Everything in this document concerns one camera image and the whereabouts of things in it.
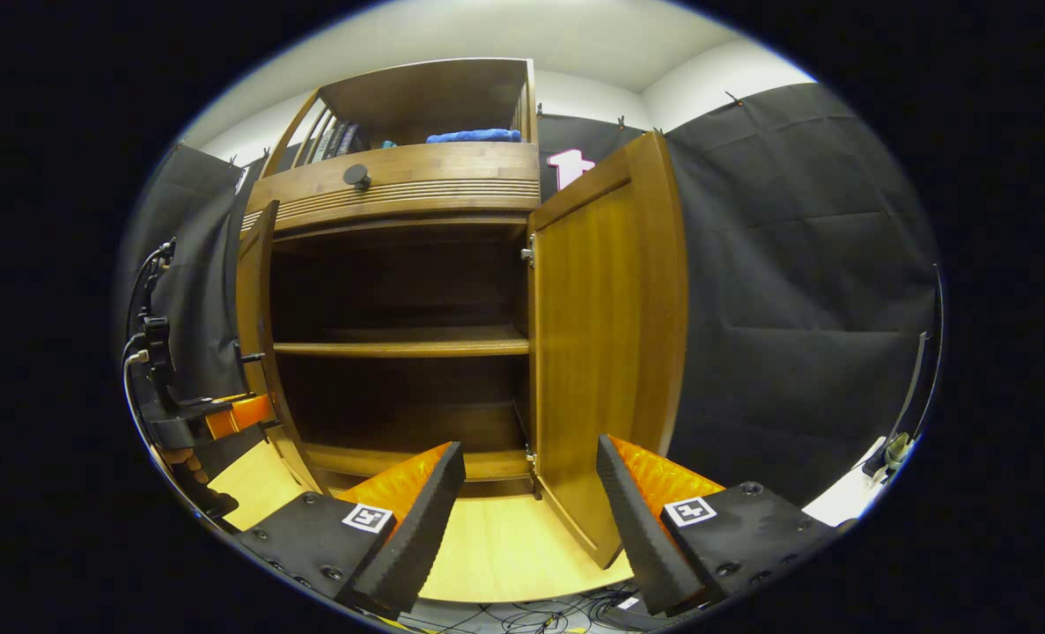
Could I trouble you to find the white side table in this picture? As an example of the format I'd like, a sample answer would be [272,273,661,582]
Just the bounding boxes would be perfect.
[802,436,893,527]

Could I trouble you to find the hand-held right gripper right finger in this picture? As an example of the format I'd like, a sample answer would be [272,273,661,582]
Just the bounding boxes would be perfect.
[595,433,840,617]

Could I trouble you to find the wooden inner cabinet shelf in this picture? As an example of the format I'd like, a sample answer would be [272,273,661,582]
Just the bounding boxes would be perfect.
[273,326,530,358]

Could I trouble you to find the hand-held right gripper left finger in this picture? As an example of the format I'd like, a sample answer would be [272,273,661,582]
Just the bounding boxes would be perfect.
[236,440,467,620]

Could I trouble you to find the black backdrop cloth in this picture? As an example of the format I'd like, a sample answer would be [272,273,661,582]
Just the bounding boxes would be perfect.
[121,82,941,507]

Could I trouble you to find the wooden double-door shoe cabinet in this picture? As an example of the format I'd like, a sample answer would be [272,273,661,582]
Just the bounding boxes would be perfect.
[239,57,542,496]

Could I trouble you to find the wooden cabinet drawer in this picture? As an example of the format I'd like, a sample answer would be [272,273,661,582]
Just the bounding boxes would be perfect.
[240,141,541,239]

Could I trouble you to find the black floor cables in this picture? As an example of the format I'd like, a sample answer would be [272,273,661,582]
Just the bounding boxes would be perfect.
[399,590,655,634]

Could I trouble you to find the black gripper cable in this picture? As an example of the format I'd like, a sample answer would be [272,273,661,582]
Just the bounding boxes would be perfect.
[121,238,177,353]

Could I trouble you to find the dark upright frame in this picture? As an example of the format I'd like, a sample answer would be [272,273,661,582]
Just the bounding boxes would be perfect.
[865,264,943,481]

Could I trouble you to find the blue folded cloth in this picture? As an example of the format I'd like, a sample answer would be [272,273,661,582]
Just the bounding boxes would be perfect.
[425,129,523,144]

